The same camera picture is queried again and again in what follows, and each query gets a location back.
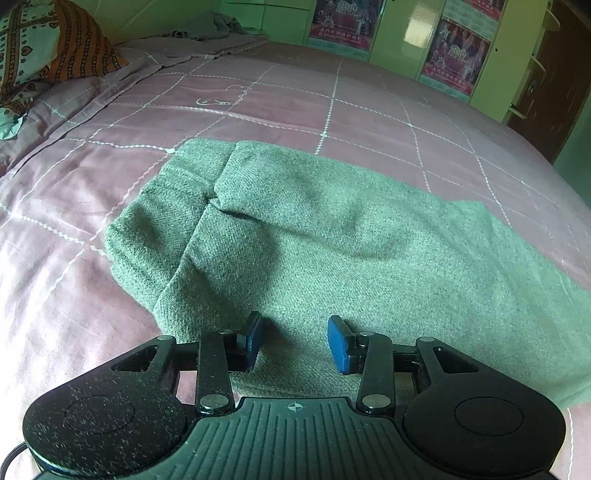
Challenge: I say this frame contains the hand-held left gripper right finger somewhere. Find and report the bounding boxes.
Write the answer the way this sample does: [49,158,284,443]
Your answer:
[327,315,481,416]

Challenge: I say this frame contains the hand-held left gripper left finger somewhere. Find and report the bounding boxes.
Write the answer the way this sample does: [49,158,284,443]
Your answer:
[111,311,266,416]

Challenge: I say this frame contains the green woven cloth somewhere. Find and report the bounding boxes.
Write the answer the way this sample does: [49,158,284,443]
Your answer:
[104,138,591,409]

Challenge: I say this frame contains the pink checked bed sheet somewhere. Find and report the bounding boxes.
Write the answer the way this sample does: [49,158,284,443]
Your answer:
[0,39,591,480]

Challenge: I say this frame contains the light green wardrobe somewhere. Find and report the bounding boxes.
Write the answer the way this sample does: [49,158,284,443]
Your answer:
[222,0,552,123]

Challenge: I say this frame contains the grey crumpled cloth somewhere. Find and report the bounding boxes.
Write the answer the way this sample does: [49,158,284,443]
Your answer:
[115,13,271,58]

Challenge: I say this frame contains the brown wooden door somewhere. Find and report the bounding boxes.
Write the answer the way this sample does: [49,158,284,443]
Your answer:
[505,0,591,164]

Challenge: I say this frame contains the patterned pillow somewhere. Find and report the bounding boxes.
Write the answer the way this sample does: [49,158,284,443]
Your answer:
[0,0,130,139]

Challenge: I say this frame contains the pink wall poster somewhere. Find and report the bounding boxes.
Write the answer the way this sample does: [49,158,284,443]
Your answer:
[308,0,386,51]
[420,17,492,95]
[445,0,502,21]

